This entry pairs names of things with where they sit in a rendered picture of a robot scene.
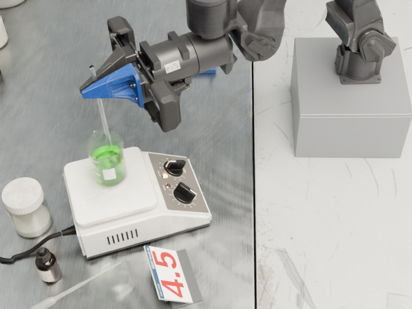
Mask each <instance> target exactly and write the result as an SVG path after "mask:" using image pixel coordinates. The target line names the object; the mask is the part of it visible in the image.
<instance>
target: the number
mask: <svg viewBox="0 0 412 309"><path fill-rule="evenodd" d="M150 251H151V255H152V257H153V261H154V264H155V267H156V271H157V274H158V277H159V281H160V284H161V287H162V291H163V294H164V297H169V298H174V299H183V300H189V298H188V295H187V292H186V289H185V286H184V283H183V280H182V277H181V273H180V270H179V268H178V264H177V261H176V258H175V255H174V252H173V251H166V250H160V249H156V248H150Z"/></svg>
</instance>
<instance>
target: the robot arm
mask: <svg viewBox="0 0 412 309"><path fill-rule="evenodd" d="M286 1H287V0H239V2H237V0H186V22H187V25H188V28H189V29H190V30H191V32H188V33H186V34H182V35H180V36H178V35H177V34H176V32H175V31H171V32H168V33H167V35H168V40H165V41H163V42H160V43H157V44H154V45H151V46H150V45H149V44H148V42H147V41H146V40H145V41H143V42H139V45H140V51H137V49H136V45H135V38H134V30H133V29H132V28H131V26H130V24H129V23H128V21H127V20H126V19H125V18H123V17H121V16H117V17H113V18H110V19H108V20H107V26H108V29H109V36H110V41H111V46H112V51H113V53H112V54H111V55H110V56H109V58H108V59H107V60H106V61H105V63H104V64H103V65H102V66H101V67H100V68H99V69H98V70H97V71H96V77H97V82H96V83H93V80H92V76H91V77H90V78H89V79H88V80H87V81H86V82H85V83H84V84H83V85H82V86H81V87H80V89H79V90H80V93H81V95H82V97H83V98H84V99H102V98H121V99H129V100H130V101H132V102H135V103H136V104H138V105H139V107H141V108H144V109H145V110H146V111H147V112H148V113H149V115H150V116H151V120H152V122H154V123H155V122H157V123H158V124H159V126H160V128H161V129H162V131H163V132H169V131H172V130H174V129H176V128H177V126H178V125H179V124H180V123H181V112H180V95H181V92H182V91H184V90H188V89H189V87H190V83H192V80H191V77H192V76H194V75H197V74H200V73H203V72H205V71H208V70H210V69H214V68H216V67H220V68H221V69H222V70H223V72H224V73H225V74H226V75H227V74H229V73H230V72H231V70H232V68H233V65H234V63H235V62H236V61H237V57H236V56H235V55H234V53H233V42H232V40H233V41H234V42H235V44H236V46H237V47H238V49H239V50H240V51H241V53H242V55H243V56H244V57H245V59H247V60H248V61H252V62H256V61H265V60H267V59H269V58H271V57H272V56H273V55H274V54H275V53H276V52H277V50H278V49H279V47H280V45H281V40H282V38H283V33H284V29H285V21H284V8H285V5H286ZM326 8H327V16H326V19H325V21H326V22H327V23H328V24H329V26H330V27H331V28H332V29H333V30H334V32H335V33H336V34H337V36H338V37H339V38H340V39H341V40H342V42H341V45H338V47H337V55H336V59H335V66H336V71H337V74H339V76H340V83H341V84H342V85H362V84H379V83H381V74H380V70H381V65H382V62H383V59H384V57H387V56H389V55H391V54H392V52H393V51H394V48H395V47H396V45H397V44H396V43H395V42H394V41H393V40H392V39H391V38H390V37H389V35H388V34H387V33H386V32H385V31H384V22H383V16H382V14H381V11H380V8H379V7H378V4H377V1H376V0H333V1H330V2H327V3H326ZM229 35H230V36H231V38H232V39H231V38H230V37H229ZM138 64H139V65H140V67H139V66H138ZM181 80H182V81H181Z"/></svg>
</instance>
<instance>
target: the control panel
mask: <svg viewBox="0 0 412 309"><path fill-rule="evenodd" d="M148 155H149V158H150V161H151V164H152V166H153V170H154V173H155V175H156V178H157V181H158V184H159V187H160V189H161V192H162V196H163V198H164V201H165V203H166V207H167V209H168V210H177V211H186V212H201V213H209V212H208V209H207V206H206V204H205V201H204V198H203V197H202V194H201V191H200V189H199V186H198V184H197V181H196V179H195V176H194V174H193V171H192V169H191V166H190V164H189V161H188V159H187V158H183V157H178V156H169V155H163V154H154V153H148ZM170 159H174V160H185V161H186V164H185V166H184V168H183V173H182V175H180V176H179V177H175V176H172V175H170V174H168V173H167V172H166V170H165V169H164V163H165V162H166V161H169V160H170ZM163 174H167V176H168V177H167V178H166V177H164V176H163ZM179 182H183V183H184V184H185V185H186V186H188V187H190V188H191V189H192V190H193V191H195V192H196V193H197V196H196V197H195V198H194V200H193V201H192V202H191V203H190V204H184V203H181V202H180V201H178V200H177V199H176V198H175V196H174V190H175V188H176V187H177V185H178V184H179ZM167 183H170V184H171V187H168V186H167V185H166V184H167Z"/></svg>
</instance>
